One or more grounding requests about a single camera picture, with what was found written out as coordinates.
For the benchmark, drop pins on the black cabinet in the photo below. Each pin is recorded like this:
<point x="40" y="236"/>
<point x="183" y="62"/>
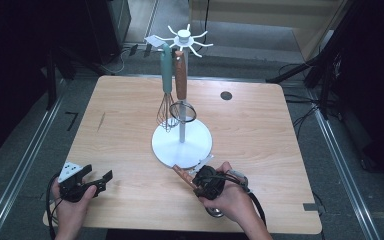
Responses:
<point x="110" y="30"/>

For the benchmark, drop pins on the person's right hand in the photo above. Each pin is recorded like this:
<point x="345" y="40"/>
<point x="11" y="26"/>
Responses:
<point x="236" y="200"/>

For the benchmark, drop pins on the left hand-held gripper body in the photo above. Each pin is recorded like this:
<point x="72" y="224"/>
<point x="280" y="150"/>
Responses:
<point x="71" y="186"/>

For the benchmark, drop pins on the metal floor rail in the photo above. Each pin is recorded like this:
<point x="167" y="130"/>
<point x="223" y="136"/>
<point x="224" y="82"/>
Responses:
<point x="343" y="173"/>
<point x="20" y="173"/>

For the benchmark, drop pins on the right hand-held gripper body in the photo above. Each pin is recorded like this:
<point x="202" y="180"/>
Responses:
<point x="210" y="183"/>

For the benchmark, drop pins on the grey tape patch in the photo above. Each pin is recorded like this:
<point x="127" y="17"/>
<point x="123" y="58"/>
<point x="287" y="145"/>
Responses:
<point x="310" y="206"/>

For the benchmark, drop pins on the person's left hand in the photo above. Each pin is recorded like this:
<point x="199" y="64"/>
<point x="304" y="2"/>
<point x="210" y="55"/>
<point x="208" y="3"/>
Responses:
<point x="71" y="210"/>

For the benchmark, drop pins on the black metal stand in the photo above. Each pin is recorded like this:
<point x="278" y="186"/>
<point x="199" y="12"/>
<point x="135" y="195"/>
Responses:
<point x="300" y="68"/>

